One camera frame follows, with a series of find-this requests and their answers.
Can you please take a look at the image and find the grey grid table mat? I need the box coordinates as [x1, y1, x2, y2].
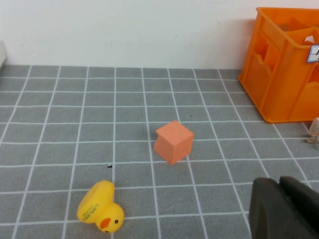
[0, 65, 319, 239]

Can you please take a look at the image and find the orange plastic cutlery holder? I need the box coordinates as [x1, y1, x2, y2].
[237, 6, 319, 124]

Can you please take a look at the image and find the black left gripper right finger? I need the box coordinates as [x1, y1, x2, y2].
[279, 175, 319, 232]

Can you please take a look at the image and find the orange foam cube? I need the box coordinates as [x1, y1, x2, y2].
[153, 119, 195, 166]

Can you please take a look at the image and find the yellow rubber duck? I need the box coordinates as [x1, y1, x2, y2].
[76, 180, 125, 234]

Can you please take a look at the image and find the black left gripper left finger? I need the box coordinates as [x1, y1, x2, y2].
[248, 177, 319, 239]

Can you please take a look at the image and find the white label with fork character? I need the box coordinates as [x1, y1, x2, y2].
[307, 44, 319, 63]

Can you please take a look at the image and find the white power adapter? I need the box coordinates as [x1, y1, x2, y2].
[305, 117, 319, 144]

